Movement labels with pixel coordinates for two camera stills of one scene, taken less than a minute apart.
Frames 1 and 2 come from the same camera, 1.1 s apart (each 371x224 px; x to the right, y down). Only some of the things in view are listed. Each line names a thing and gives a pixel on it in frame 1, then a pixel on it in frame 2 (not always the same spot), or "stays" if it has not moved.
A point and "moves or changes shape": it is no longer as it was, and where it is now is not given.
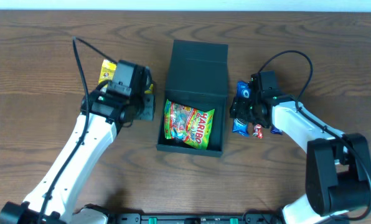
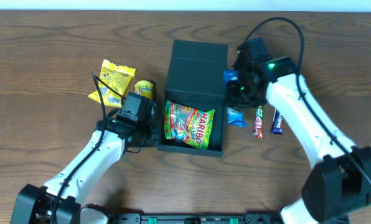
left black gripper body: x=148 y=106 → x=155 y=134
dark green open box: x=198 y=78 stays
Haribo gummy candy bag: x=192 y=126 stays
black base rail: x=197 y=218 stays
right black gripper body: x=239 y=109 → x=235 y=90
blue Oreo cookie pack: x=239 y=127 moves or changes shape
